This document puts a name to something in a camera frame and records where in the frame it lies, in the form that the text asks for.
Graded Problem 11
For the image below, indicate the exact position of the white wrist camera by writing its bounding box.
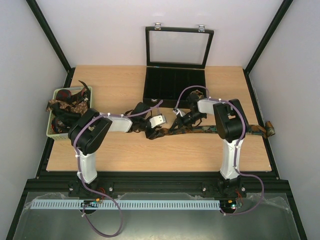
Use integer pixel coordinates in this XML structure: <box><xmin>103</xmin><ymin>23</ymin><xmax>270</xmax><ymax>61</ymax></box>
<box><xmin>172</xmin><ymin>108</ymin><xmax>186</xmax><ymax>117</ymax></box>
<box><xmin>149</xmin><ymin>114</ymin><xmax>167</xmax><ymax>128</ymax></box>

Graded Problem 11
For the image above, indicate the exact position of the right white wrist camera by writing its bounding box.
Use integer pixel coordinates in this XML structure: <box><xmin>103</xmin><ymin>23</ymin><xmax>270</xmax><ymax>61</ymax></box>
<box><xmin>172</xmin><ymin>108</ymin><xmax>186</xmax><ymax>117</ymax></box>

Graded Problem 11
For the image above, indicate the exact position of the purple cable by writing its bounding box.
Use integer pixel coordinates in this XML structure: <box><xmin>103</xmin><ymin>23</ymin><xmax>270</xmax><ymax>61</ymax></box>
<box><xmin>74</xmin><ymin>99</ymin><xmax>164</xmax><ymax>237</ymax></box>
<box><xmin>174</xmin><ymin>85</ymin><xmax>265</xmax><ymax>217</ymax></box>

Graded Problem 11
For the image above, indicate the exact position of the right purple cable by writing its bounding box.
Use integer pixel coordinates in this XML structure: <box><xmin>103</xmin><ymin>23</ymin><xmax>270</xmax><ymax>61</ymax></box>
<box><xmin>174</xmin><ymin>85</ymin><xmax>265</xmax><ymax>217</ymax></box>

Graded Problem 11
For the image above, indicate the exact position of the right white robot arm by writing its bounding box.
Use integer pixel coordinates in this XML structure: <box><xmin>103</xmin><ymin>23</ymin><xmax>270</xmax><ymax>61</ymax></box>
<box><xmin>169</xmin><ymin>90</ymin><xmax>249</xmax><ymax>196</ymax></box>

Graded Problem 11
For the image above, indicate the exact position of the rolled patterned tie in box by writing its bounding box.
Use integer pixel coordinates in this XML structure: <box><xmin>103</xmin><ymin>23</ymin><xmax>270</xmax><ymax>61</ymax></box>
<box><xmin>189</xmin><ymin>90</ymin><xmax>205</xmax><ymax>99</ymax></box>

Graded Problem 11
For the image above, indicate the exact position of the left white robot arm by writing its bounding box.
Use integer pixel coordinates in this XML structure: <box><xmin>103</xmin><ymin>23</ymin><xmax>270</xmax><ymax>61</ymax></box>
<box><xmin>68</xmin><ymin>102</ymin><xmax>167</xmax><ymax>184</ymax></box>

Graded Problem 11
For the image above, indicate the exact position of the brown teal patterned tie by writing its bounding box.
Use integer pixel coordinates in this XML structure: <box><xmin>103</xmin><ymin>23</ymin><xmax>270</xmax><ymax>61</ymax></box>
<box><xmin>145</xmin><ymin>121</ymin><xmax>276</xmax><ymax>140</ymax></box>

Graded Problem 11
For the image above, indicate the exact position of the black compartment storage box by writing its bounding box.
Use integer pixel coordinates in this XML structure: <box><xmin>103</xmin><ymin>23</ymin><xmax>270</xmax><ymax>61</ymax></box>
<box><xmin>142</xmin><ymin>25</ymin><xmax>215</xmax><ymax>109</ymax></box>

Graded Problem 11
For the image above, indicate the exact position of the pile of ties in basket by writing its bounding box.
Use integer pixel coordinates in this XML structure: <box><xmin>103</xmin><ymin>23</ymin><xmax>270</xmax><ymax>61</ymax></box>
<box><xmin>45</xmin><ymin>80</ymin><xmax>92</xmax><ymax>133</ymax></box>

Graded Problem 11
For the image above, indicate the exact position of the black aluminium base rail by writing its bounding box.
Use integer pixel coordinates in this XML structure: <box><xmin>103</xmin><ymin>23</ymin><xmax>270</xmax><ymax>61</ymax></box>
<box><xmin>22</xmin><ymin>172</ymin><xmax>293</xmax><ymax>199</ymax></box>

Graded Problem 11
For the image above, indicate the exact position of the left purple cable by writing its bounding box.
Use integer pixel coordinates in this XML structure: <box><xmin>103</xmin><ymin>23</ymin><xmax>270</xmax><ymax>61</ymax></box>
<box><xmin>74</xmin><ymin>99</ymin><xmax>164</xmax><ymax>237</ymax></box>

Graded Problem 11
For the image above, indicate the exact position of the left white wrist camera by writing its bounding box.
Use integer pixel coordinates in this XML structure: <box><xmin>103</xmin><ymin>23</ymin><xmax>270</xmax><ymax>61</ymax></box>
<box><xmin>149</xmin><ymin>114</ymin><xmax>167</xmax><ymax>128</ymax></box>

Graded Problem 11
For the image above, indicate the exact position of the light blue cable duct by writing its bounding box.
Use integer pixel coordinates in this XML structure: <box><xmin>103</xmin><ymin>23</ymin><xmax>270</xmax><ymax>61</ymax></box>
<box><xmin>30</xmin><ymin>199</ymin><xmax>221</xmax><ymax>211</ymax></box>

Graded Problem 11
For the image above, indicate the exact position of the green perforated plastic basket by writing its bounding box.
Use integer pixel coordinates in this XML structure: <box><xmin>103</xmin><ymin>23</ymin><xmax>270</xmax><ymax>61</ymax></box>
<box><xmin>46</xmin><ymin>85</ymin><xmax>94</xmax><ymax>140</ymax></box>

